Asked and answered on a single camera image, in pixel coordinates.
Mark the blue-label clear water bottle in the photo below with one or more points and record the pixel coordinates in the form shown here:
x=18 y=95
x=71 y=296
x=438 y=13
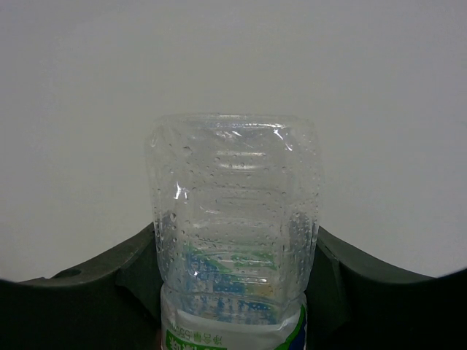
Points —
x=236 y=200

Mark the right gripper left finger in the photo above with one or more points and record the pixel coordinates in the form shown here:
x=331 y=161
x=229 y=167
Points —
x=111 y=301

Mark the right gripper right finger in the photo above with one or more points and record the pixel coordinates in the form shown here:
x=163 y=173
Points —
x=356 y=301

